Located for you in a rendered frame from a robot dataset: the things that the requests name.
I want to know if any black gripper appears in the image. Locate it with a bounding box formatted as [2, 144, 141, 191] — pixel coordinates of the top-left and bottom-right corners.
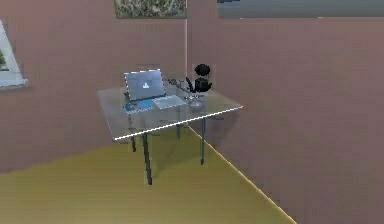
[167, 63, 214, 98]

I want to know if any grey open laptop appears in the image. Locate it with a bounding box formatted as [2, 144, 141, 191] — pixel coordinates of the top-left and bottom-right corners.
[123, 68, 187, 111]

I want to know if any blue flat book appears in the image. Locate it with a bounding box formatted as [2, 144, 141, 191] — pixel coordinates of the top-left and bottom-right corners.
[123, 99, 155, 116]

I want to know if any glass table with dark legs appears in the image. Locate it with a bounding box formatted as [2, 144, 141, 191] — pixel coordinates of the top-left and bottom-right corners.
[97, 84, 244, 186]

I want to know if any framed picture with green foliage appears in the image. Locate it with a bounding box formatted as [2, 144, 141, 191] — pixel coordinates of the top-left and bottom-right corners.
[113, 0, 188, 20]

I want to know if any wide grey framed picture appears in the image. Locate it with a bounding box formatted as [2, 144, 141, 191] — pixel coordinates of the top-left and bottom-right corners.
[217, 0, 384, 20]

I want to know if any white framed window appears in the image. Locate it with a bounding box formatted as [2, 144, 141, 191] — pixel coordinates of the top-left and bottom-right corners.
[0, 19, 30, 90]

